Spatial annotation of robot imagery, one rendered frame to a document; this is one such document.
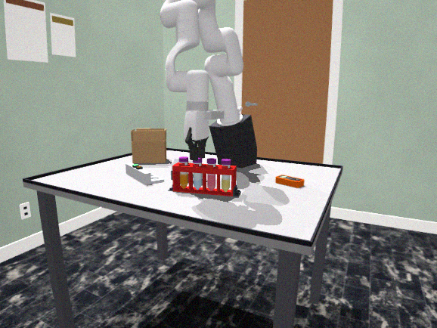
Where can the orange digital multimeter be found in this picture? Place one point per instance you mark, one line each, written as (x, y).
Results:
(289, 181)

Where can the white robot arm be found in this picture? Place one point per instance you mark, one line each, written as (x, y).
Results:
(183, 15)

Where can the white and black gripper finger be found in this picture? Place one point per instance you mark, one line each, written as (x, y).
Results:
(192, 146)
(201, 147)

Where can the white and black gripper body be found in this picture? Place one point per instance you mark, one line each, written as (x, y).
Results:
(200, 126)

